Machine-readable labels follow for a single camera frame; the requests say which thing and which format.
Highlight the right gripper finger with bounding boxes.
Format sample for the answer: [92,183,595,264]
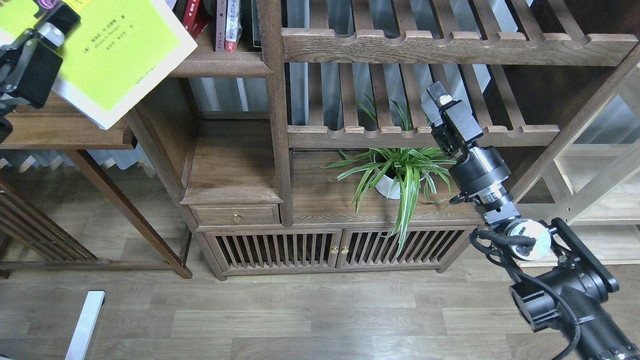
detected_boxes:
[422,101,443,128]
[426,80,454,112]

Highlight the yellow green book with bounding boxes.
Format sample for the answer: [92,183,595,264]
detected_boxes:
[0,0,197,130]

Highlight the dark upright book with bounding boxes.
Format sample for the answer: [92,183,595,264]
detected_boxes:
[250,0,262,51]

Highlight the white plant pot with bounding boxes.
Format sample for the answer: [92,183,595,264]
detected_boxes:
[373,153,426,201]

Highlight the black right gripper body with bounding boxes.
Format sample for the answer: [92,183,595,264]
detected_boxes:
[431,99,512,201]

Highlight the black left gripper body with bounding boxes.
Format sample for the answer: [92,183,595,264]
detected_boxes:
[1,29,63,110]

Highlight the red white upright book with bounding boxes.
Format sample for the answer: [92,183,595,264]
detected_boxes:
[224,0,242,52]

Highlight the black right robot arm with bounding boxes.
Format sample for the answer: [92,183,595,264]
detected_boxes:
[427,82,639,360]

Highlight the white table leg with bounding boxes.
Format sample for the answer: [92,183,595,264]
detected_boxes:
[64,290,106,360]

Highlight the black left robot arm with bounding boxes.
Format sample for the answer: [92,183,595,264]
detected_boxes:
[0,0,81,141]

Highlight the dark wooden side shelf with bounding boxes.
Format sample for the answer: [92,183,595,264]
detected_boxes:
[0,94,193,280]

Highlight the spider plant leaves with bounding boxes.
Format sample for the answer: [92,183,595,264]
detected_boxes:
[320,94,458,257]

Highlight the dark wooden bookshelf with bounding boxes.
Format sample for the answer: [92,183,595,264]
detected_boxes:
[129,0,639,280]

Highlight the light wooden shelf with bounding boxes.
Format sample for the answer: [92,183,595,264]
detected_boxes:
[501,63,639,265]

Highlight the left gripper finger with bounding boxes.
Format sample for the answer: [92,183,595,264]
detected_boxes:
[38,1,81,48]

